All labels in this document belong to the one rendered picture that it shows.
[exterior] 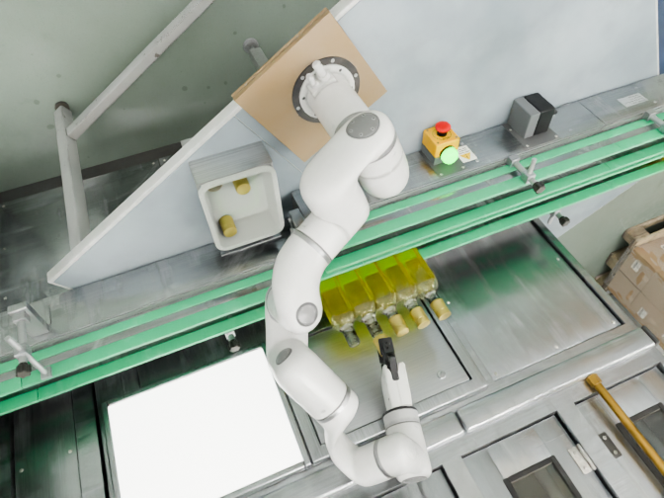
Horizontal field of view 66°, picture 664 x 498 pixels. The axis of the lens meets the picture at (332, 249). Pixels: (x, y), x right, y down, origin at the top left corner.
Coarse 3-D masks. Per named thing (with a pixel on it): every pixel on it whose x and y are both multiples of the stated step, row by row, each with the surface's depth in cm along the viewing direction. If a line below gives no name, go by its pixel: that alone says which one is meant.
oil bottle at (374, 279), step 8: (368, 264) 131; (376, 264) 131; (360, 272) 130; (368, 272) 129; (376, 272) 129; (368, 280) 128; (376, 280) 128; (384, 280) 128; (368, 288) 127; (376, 288) 126; (384, 288) 126; (392, 288) 127; (376, 296) 125; (384, 296) 125; (392, 296) 125; (376, 304) 125; (384, 304) 124; (392, 304) 124
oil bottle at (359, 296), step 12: (336, 276) 130; (348, 276) 128; (360, 276) 128; (348, 288) 126; (360, 288) 126; (348, 300) 126; (360, 300) 124; (372, 300) 124; (360, 312) 122; (372, 312) 123
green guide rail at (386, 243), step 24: (648, 144) 151; (576, 168) 146; (600, 168) 145; (528, 192) 140; (552, 192) 140; (456, 216) 135; (480, 216) 135; (384, 240) 131; (408, 240) 131; (336, 264) 127
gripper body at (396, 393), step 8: (384, 368) 111; (400, 368) 110; (384, 376) 110; (400, 376) 109; (384, 384) 110; (392, 384) 108; (400, 384) 108; (408, 384) 108; (384, 392) 111; (392, 392) 107; (400, 392) 107; (408, 392) 107; (384, 400) 112; (392, 400) 107; (400, 400) 106; (408, 400) 106; (392, 408) 107; (400, 408) 106; (416, 408) 108
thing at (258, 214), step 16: (240, 176) 108; (256, 176) 120; (272, 176) 112; (208, 192) 118; (224, 192) 120; (256, 192) 124; (272, 192) 118; (208, 208) 112; (224, 208) 124; (240, 208) 126; (256, 208) 128; (272, 208) 126; (208, 224) 115; (240, 224) 127; (256, 224) 127; (272, 224) 127; (224, 240) 124; (240, 240) 125; (256, 240) 126
